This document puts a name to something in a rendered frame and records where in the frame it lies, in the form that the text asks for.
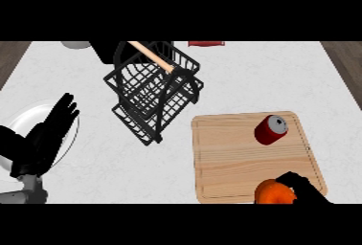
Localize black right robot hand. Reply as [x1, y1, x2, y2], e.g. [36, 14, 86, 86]
[275, 170, 335, 205]

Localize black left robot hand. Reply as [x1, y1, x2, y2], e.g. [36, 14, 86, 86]
[0, 92, 82, 179]

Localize wooden cutting board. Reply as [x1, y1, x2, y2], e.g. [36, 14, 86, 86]
[190, 110, 330, 205]

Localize white plate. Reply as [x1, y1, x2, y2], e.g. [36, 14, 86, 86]
[0, 99, 82, 184]

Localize red can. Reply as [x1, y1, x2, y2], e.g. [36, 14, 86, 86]
[253, 114, 290, 146]

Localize grey bowl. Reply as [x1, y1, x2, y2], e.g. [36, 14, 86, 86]
[61, 41, 94, 50]

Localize red object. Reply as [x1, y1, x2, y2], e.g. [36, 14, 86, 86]
[187, 41, 227, 48]

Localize black tiered wire basket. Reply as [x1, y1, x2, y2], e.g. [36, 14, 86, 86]
[103, 41, 206, 146]

